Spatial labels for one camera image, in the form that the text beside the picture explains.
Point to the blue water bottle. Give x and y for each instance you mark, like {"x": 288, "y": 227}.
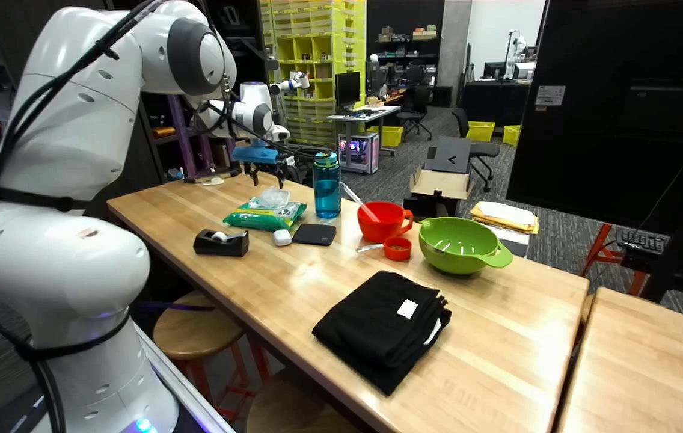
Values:
{"x": 326, "y": 189}

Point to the grey background desk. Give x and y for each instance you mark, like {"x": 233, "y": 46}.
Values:
{"x": 362, "y": 113}

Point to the black computer monitor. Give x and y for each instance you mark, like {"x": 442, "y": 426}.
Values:
{"x": 348, "y": 87}

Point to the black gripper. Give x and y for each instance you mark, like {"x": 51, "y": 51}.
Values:
{"x": 268, "y": 166}

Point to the green pack of wipes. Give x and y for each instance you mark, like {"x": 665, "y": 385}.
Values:
{"x": 265, "y": 214}

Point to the round wooden stool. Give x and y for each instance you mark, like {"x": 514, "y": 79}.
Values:
{"x": 194, "y": 326}
{"x": 284, "y": 404}

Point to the yellow floor bin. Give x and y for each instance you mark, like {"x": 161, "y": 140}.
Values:
{"x": 393, "y": 136}
{"x": 511, "y": 136}
{"x": 482, "y": 130}

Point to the small red measuring cup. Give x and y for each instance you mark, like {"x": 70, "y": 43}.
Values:
{"x": 398, "y": 248}

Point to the wooden board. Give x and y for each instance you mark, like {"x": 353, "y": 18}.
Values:
{"x": 506, "y": 217}

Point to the black flat wallet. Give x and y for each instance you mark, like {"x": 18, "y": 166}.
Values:
{"x": 313, "y": 233}

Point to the green bowl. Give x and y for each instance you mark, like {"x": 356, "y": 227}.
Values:
{"x": 457, "y": 244}

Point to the white earbud case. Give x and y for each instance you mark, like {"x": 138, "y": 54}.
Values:
{"x": 283, "y": 237}

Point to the black folded cloth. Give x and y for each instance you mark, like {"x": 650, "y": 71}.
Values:
{"x": 380, "y": 326}

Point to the black tape dispenser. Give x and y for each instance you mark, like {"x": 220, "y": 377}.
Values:
{"x": 220, "y": 244}

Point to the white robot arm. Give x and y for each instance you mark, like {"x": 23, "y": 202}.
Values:
{"x": 62, "y": 266}

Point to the white plastic spoon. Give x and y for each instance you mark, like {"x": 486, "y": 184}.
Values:
{"x": 355, "y": 196}

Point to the open cardboard box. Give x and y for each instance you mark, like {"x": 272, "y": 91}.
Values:
{"x": 442, "y": 184}

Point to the white paper sign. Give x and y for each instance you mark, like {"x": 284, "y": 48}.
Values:
{"x": 550, "y": 98}

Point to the yellow bin shelving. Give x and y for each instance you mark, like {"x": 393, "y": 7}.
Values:
{"x": 313, "y": 48}

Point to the red metal stand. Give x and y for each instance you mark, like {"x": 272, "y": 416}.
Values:
{"x": 601, "y": 253}

